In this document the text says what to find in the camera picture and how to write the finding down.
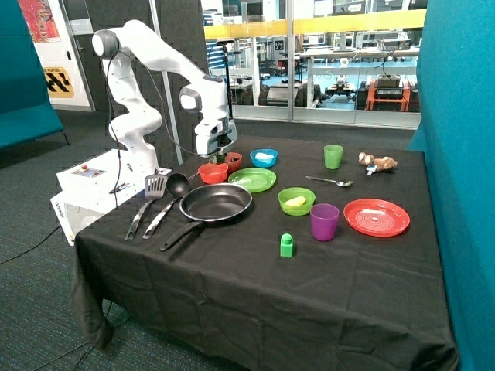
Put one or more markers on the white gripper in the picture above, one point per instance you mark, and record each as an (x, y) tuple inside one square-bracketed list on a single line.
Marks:
[(215, 137)]

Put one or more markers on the green toy capsicum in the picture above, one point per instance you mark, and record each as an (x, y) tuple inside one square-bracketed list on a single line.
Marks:
[(219, 160)]

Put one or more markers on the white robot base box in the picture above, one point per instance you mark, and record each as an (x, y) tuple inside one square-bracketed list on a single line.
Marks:
[(93, 188)]

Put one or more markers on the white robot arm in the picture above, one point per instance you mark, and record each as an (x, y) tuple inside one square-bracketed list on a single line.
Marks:
[(204, 94)]

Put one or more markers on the green plate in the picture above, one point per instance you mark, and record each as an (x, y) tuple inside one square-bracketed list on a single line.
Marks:
[(253, 179)]

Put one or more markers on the red plate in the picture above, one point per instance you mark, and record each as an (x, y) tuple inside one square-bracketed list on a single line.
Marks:
[(376, 217)]

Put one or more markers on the rear red bowl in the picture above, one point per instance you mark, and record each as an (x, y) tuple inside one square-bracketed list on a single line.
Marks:
[(233, 166)]

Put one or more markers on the red bowl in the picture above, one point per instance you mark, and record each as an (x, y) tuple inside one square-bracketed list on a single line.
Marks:
[(233, 166), (211, 173)]

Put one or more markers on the front red bowl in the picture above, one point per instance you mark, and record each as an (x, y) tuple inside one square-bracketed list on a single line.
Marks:
[(211, 173)]

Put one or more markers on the white toy food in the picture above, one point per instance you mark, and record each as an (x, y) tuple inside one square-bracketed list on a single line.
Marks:
[(263, 156)]

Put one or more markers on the blue bowl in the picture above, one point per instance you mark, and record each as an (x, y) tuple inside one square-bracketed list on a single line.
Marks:
[(264, 164)]

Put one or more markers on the black frying pan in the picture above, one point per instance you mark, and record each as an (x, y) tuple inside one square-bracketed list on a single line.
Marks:
[(209, 205)]

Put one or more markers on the black ladle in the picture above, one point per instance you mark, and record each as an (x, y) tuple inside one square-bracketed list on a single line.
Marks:
[(177, 186)]

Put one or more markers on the black slotted spatula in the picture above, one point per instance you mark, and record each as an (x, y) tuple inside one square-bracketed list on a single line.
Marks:
[(155, 186)]

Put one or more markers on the green bowl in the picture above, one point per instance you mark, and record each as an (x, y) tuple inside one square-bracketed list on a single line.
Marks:
[(292, 192)]

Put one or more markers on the yellow toy food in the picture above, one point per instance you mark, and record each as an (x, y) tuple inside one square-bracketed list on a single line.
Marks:
[(296, 201)]

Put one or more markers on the green toy block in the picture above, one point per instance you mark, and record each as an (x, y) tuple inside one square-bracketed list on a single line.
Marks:
[(286, 245)]

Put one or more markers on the black tripod stand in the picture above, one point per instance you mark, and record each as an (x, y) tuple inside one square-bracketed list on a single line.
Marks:
[(223, 43)]

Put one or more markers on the green cup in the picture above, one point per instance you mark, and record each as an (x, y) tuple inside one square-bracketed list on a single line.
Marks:
[(332, 156)]

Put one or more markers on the black tablecloth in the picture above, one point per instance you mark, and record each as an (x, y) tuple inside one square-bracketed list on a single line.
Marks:
[(353, 303)]

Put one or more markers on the purple cup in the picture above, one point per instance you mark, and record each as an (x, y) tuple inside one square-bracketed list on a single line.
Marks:
[(324, 218)]

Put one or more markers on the metal spoon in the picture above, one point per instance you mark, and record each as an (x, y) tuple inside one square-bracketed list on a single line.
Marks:
[(340, 183)]

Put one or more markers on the brown plush toy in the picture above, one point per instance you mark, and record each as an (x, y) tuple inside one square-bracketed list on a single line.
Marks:
[(374, 165)]

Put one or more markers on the yellow black sign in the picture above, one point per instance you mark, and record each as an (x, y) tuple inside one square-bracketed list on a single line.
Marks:
[(58, 82)]

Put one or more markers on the teal sofa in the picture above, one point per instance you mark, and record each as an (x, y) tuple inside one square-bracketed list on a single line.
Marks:
[(26, 111)]

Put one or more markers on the teal partition panel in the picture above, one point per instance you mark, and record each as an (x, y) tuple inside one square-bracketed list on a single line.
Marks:
[(456, 133)]

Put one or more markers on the red wall poster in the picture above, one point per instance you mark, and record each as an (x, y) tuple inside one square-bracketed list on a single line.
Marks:
[(40, 21)]

